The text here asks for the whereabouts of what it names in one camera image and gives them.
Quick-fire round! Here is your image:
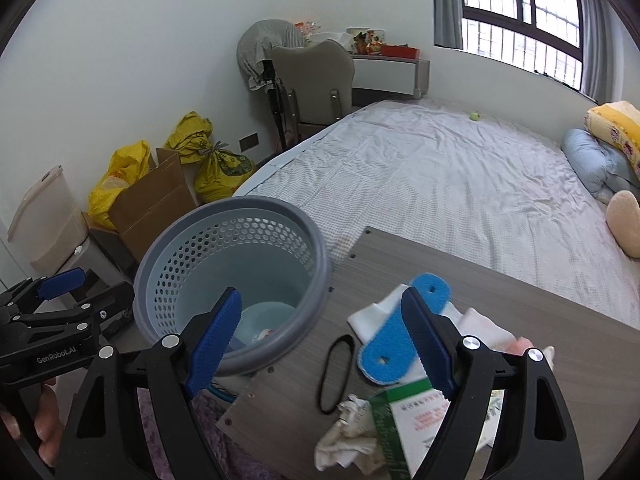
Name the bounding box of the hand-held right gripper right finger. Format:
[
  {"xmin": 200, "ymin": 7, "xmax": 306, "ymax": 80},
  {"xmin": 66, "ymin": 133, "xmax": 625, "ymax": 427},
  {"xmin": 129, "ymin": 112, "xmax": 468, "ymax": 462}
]
[{"xmin": 400, "ymin": 287, "xmax": 586, "ymax": 480}]

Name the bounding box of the white cloth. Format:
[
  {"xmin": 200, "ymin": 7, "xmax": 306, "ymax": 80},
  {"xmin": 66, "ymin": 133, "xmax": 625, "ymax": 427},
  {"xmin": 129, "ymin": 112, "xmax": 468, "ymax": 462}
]
[{"xmin": 347, "ymin": 284, "xmax": 521, "ymax": 381}]

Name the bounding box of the beige upholstered chair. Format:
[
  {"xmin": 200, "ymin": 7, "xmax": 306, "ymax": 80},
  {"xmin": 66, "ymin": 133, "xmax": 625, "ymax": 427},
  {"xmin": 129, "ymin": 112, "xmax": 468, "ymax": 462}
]
[{"xmin": 270, "ymin": 39, "xmax": 356, "ymax": 153}]

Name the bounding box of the purple floral cloth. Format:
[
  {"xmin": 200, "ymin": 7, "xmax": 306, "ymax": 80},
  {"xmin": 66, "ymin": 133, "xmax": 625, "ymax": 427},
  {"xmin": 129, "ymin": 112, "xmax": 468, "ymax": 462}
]
[{"xmin": 135, "ymin": 387, "xmax": 321, "ymax": 480}]

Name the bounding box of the colourful printed box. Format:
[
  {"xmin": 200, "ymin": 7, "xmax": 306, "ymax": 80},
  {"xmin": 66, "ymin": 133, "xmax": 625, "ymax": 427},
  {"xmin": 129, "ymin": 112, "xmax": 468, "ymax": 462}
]
[{"xmin": 350, "ymin": 29, "xmax": 386, "ymax": 56}]

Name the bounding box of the white plastic storage bin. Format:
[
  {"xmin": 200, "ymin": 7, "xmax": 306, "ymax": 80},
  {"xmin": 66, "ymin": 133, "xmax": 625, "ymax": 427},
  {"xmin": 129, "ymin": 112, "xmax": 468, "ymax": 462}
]
[{"xmin": 7, "ymin": 165, "xmax": 91, "ymax": 273}]

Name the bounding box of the blue scrub pad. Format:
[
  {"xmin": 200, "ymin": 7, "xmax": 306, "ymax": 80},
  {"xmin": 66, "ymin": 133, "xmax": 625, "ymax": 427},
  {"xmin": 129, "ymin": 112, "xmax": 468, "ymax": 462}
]
[{"xmin": 357, "ymin": 272, "xmax": 453, "ymax": 386}]

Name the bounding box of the yellow folded blanket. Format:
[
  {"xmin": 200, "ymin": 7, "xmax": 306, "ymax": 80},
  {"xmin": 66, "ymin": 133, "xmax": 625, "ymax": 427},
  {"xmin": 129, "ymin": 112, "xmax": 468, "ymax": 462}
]
[{"xmin": 585, "ymin": 101, "xmax": 640, "ymax": 181}]

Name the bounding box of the beige teddy bear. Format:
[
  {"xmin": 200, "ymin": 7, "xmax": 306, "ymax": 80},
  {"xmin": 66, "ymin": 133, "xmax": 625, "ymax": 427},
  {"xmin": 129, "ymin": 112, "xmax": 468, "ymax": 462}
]
[{"xmin": 606, "ymin": 190, "xmax": 640, "ymax": 260}]

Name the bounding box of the dark framed window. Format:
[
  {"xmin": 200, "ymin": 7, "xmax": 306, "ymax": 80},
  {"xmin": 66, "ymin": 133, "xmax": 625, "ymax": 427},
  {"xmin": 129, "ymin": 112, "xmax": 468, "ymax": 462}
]
[{"xmin": 452, "ymin": 0, "xmax": 586, "ymax": 92}]

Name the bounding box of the grey and white desk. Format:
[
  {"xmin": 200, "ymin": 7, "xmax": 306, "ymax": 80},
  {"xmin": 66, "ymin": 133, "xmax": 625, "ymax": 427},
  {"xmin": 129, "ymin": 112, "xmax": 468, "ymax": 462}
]
[{"xmin": 350, "ymin": 54, "xmax": 431, "ymax": 98}]

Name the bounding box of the crumpled white tissue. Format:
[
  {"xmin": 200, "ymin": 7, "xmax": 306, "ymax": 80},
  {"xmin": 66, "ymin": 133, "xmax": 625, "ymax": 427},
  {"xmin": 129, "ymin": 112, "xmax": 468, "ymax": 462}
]
[{"xmin": 314, "ymin": 394, "xmax": 381, "ymax": 476}]

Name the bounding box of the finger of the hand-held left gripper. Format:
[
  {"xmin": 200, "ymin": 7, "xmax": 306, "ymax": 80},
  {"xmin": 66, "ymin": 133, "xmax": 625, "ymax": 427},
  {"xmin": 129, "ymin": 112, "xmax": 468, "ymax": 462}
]
[
  {"xmin": 15, "ymin": 282, "xmax": 136, "ymax": 343},
  {"xmin": 0, "ymin": 267, "xmax": 101, "ymax": 323}
]

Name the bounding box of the person's left hand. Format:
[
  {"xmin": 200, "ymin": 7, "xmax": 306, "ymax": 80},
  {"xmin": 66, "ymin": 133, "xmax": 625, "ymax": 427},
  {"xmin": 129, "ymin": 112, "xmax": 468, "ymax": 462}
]
[{"xmin": 0, "ymin": 379, "xmax": 67, "ymax": 467}]

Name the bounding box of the brown cardboard box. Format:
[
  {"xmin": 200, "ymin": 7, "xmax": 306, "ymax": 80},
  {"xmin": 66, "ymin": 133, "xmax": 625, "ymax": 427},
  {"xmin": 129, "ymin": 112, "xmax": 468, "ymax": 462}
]
[{"xmin": 107, "ymin": 148, "xmax": 201, "ymax": 261}]

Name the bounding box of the black stand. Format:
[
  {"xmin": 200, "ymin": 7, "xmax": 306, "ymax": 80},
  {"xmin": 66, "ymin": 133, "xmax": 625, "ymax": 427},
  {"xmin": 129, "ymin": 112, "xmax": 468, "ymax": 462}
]
[{"xmin": 257, "ymin": 60, "xmax": 292, "ymax": 153}]

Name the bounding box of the yellow printed plastic bag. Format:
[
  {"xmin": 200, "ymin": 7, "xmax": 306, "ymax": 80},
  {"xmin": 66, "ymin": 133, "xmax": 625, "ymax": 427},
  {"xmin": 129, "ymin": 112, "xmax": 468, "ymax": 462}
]
[{"xmin": 194, "ymin": 141, "xmax": 257, "ymax": 204}]

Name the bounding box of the bed with checked sheet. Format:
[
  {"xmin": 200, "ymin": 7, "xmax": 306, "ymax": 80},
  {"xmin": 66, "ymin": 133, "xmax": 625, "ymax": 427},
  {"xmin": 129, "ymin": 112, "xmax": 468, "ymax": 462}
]
[{"xmin": 232, "ymin": 97, "xmax": 640, "ymax": 326}]

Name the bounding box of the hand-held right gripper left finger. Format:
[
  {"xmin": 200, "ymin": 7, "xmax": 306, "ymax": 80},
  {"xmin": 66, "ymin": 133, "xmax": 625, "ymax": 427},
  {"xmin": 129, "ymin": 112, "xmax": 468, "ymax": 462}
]
[{"xmin": 52, "ymin": 287, "xmax": 243, "ymax": 480}]

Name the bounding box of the grey perforated plastic basket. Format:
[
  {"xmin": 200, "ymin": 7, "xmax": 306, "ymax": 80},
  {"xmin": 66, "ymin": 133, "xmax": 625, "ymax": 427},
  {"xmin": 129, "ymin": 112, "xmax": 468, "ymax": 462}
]
[{"xmin": 132, "ymin": 196, "xmax": 332, "ymax": 377}]

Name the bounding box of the grey curtain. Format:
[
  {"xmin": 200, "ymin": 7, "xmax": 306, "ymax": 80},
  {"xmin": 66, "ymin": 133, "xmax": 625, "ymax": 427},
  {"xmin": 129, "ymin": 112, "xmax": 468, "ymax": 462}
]
[
  {"xmin": 580, "ymin": 0, "xmax": 626, "ymax": 106},
  {"xmin": 431, "ymin": 0, "xmax": 465, "ymax": 50}
]

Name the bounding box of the black rubber band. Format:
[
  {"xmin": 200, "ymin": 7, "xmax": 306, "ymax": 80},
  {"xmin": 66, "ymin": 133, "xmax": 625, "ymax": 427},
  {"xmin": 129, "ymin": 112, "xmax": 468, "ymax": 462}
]
[{"xmin": 318, "ymin": 334, "xmax": 357, "ymax": 415}]

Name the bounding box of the grey cloth cover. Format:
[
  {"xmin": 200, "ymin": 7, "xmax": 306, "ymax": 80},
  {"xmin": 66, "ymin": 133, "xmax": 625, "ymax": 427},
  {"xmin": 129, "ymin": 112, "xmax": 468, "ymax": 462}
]
[{"xmin": 236, "ymin": 19, "xmax": 306, "ymax": 92}]

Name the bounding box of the green and white carton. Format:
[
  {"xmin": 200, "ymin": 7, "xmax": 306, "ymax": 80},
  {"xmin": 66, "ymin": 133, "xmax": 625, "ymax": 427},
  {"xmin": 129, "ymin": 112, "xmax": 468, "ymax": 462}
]
[{"xmin": 367, "ymin": 379, "xmax": 451, "ymax": 480}]

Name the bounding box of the white leaf-print paper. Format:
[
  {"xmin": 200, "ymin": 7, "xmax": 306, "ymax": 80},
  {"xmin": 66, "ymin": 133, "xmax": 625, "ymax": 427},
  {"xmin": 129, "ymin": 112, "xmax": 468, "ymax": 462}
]
[{"xmin": 481, "ymin": 389, "xmax": 507, "ymax": 453}]

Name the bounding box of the light blue pillow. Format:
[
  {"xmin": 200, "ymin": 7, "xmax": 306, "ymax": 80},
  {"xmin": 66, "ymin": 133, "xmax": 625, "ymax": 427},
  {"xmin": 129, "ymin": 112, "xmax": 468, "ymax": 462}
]
[{"xmin": 561, "ymin": 128, "xmax": 640, "ymax": 206}]

